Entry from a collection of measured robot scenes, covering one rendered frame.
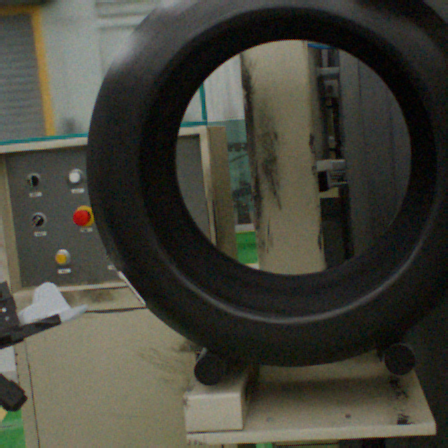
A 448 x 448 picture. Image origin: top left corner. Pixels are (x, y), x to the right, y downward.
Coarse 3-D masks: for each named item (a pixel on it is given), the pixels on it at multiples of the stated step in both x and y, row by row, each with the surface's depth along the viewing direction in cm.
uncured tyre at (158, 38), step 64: (192, 0) 105; (256, 0) 103; (320, 0) 102; (384, 0) 101; (128, 64) 107; (192, 64) 133; (384, 64) 129; (128, 128) 107; (128, 192) 108; (128, 256) 110; (192, 256) 137; (384, 256) 133; (192, 320) 110; (256, 320) 108; (320, 320) 107; (384, 320) 107
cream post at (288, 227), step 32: (256, 64) 144; (288, 64) 143; (256, 96) 145; (288, 96) 144; (256, 128) 145; (288, 128) 145; (256, 160) 146; (288, 160) 146; (256, 192) 147; (288, 192) 146; (256, 224) 148; (288, 224) 147; (320, 224) 147; (288, 256) 148; (320, 256) 147
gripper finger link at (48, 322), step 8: (40, 320) 100; (48, 320) 100; (56, 320) 101; (16, 328) 98; (24, 328) 98; (32, 328) 98; (40, 328) 99; (48, 328) 100; (8, 336) 98; (16, 336) 97; (24, 336) 98
